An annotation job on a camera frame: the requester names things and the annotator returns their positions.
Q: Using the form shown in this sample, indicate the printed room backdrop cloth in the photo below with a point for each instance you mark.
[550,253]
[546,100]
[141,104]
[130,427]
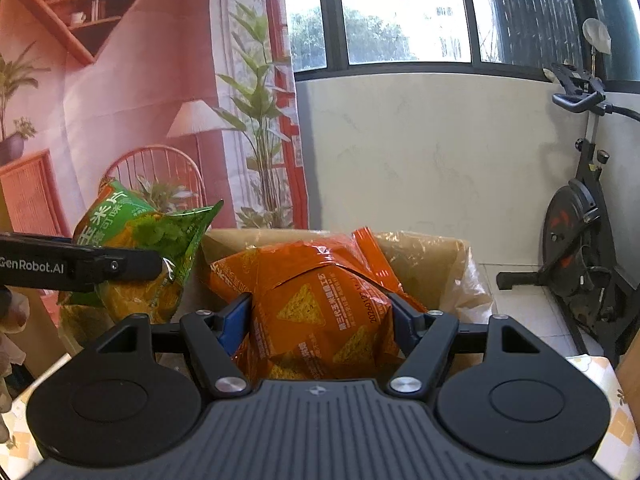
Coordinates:
[125,110]

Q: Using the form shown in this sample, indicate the checked floral tablecloth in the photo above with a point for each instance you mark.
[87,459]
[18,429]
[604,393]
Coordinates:
[600,367]

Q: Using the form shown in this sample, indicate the dark framed window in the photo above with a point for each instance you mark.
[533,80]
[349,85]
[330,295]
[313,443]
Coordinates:
[390,10]

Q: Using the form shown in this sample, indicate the person's left hand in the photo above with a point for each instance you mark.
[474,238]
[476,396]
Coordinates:
[14,322]

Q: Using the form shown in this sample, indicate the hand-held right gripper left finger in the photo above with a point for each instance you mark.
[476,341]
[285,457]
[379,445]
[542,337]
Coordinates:
[238,322]

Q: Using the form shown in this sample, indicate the orange snack bag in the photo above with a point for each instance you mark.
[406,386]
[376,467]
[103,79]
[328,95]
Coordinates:
[320,310]

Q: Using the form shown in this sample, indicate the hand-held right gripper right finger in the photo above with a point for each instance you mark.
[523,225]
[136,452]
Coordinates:
[403,321]

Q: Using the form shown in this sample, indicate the cardboard box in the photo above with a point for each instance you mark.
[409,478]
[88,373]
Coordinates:
[435,260]

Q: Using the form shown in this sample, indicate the black exercise bike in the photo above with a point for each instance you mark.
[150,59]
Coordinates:
[575,220]

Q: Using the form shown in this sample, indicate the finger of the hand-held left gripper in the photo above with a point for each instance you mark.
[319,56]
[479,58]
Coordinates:
[130,266]

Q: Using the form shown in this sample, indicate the green snack bag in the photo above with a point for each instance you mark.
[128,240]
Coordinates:
[145,230]

